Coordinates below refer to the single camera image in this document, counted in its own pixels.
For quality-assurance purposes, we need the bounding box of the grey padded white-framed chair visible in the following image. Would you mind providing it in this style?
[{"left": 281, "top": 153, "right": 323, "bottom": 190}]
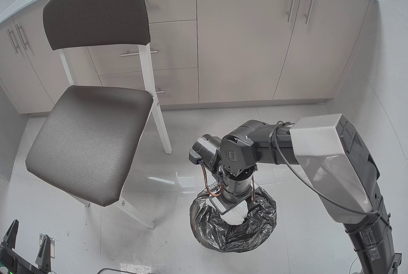
[{"left": 25, "top": 0, "right": 173, "bottom": 229}]

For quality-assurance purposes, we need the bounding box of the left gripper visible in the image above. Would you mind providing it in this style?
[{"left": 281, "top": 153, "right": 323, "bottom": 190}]
[{"left": 0, "top": 219, "right": 53, "bottom": 274}]

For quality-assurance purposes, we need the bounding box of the beige cabinet with pale worktop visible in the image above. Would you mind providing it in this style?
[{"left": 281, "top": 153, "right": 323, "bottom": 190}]
[{"left": 0, "top": 0, "right": 380, "bottom": 115}]

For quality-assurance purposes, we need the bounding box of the white paper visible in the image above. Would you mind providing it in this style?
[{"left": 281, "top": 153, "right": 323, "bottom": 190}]
[{"left": 221, "top": 201, "right": 250, "bottom": 225}]

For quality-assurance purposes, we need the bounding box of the black plastic bag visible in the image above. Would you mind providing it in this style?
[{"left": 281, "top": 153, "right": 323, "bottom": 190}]
[{"left": 190, "top": 185, "right": 277, "bottom": 253}]

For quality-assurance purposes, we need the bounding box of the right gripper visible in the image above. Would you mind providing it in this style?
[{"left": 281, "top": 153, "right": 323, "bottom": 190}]
[{"left": 209, "top": 167, "right": 257, "bottom": 216}]

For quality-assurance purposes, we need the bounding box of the black cable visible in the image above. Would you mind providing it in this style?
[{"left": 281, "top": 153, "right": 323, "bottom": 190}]
[
  {"left": 97, "top": 267, "right": 129, "bottom": 274},
  {"left": 272, "top": 121, "right": 378, "bottom": 214}
]

